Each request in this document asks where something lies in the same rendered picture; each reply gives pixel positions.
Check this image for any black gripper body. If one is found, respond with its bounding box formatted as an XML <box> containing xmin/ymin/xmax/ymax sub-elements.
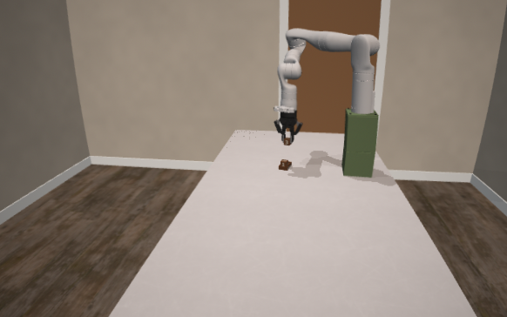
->
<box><xmin>279</xmin><ymin>110</ymin><xmax>297</xmax><ymax>128</ymax></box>

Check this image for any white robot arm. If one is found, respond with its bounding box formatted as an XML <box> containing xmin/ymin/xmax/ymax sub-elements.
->
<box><xmin>274</xmin><ymin>29</ymin><xmax>380</xmax><ymax>114</ymax></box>

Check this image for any brown wooden tray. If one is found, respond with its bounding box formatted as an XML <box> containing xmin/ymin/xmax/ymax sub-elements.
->
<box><xmin>279</xmin><ymin>161</ymin><xmax>292</xmax><ymax>171</ymax></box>

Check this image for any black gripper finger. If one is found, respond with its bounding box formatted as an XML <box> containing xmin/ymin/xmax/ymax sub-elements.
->
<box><xmin>288</xmin><ymin>121</ymin><xmax>302</xmax><ymax>144</ymax></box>
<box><xmin>274</xmin><ymin>120</ymin><xmax>287</xmax><ymax>143</ymax></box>

